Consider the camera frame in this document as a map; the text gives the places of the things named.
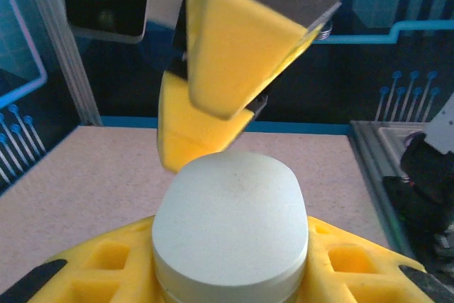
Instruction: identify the mint green earbud charging case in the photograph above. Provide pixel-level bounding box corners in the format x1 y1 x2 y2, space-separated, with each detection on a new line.
151 150 309 303

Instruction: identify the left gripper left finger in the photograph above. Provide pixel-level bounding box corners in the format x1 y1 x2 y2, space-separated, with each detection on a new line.
0 214 168 303

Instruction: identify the aluminium frame post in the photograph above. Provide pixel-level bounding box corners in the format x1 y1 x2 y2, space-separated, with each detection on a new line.
19 0 104 127

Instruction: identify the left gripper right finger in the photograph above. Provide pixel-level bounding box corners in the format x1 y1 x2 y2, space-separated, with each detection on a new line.
300 214 454 303

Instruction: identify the aluminium side rail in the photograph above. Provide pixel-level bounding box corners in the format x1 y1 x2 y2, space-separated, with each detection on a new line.
348 119 430 260

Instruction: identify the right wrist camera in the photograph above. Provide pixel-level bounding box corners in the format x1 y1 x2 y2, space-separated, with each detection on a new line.
59 0 187 45

